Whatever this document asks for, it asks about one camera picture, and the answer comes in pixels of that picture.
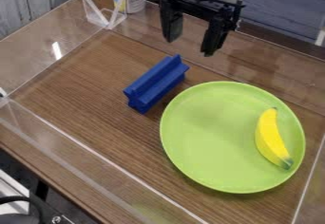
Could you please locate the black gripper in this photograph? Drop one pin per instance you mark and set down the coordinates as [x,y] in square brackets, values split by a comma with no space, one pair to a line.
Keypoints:
[221,11]

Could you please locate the blue plastic block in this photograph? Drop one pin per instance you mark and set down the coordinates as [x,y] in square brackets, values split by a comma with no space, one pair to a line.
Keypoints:
[156,82]

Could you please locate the green round plate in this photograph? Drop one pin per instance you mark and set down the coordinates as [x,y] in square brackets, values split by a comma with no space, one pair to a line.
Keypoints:
[208,135]

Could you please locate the yellow toy banana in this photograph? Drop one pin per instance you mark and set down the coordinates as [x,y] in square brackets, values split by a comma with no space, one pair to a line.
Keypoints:
[269,140]

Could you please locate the clear acrylic enclosure wall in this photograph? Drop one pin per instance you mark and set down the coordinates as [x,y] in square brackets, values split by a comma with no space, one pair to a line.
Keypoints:
[69,127]

